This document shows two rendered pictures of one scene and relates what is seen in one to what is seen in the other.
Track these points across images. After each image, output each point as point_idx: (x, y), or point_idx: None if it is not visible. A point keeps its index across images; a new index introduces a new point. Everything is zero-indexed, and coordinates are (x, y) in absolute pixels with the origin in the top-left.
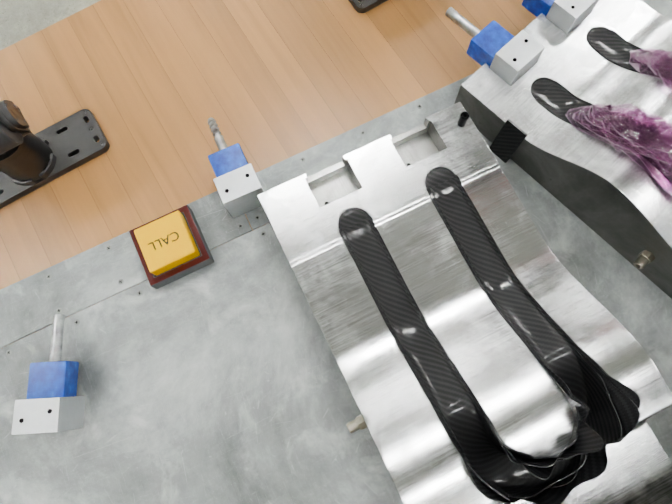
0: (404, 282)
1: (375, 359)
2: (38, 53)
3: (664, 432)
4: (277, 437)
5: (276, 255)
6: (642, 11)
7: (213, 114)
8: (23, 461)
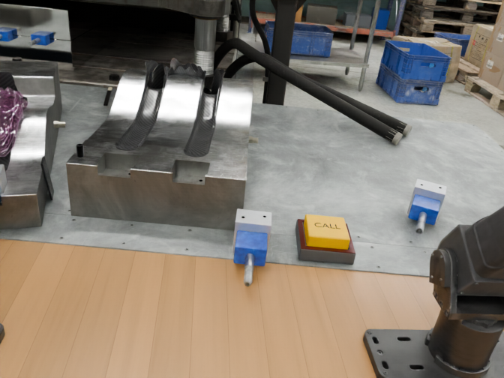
0: (190, 134)
1: (229, 124)
2: None
3: None
4: (295, 167)
5: None
6: None
7: (240, 316)
8: (449, 207)
